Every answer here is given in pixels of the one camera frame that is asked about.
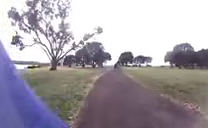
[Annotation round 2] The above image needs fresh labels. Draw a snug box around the group of dark trees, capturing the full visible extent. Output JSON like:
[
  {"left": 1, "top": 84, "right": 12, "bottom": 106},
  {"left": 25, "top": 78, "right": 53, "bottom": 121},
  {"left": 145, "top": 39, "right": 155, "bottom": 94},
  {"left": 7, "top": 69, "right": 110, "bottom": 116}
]
[
  {"left": 62, "top": 41, "right": 113, "bottom": 69},
  {"left": 163, "top": 42, "right": 208, "bottom": 70},
  {"left": 117, "top": 51, "right": 153, "bottom": 68}
]

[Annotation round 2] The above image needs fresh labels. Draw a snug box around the dark reddish paved path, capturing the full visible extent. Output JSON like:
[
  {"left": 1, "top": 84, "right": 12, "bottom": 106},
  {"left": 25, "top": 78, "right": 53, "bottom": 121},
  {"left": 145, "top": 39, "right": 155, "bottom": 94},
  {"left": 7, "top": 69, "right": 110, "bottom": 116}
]
[{"left": 71, "top": 67, "right": 208, "bottom": 128}]

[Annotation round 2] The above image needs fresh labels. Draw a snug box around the tall bare-branched tree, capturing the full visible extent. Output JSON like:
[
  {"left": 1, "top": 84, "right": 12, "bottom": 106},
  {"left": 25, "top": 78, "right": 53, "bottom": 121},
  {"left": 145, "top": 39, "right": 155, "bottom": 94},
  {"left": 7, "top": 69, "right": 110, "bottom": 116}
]
[{"left": 7, "top": 0, "right": 104, "bottom": 71}]

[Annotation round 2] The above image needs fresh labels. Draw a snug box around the pale water surface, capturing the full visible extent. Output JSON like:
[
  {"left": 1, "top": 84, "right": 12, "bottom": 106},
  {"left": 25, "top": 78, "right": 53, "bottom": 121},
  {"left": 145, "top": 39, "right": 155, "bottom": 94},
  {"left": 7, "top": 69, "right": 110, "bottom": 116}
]
[{"left": 13, "top": 63, "right": 34, "bottom": 70}]

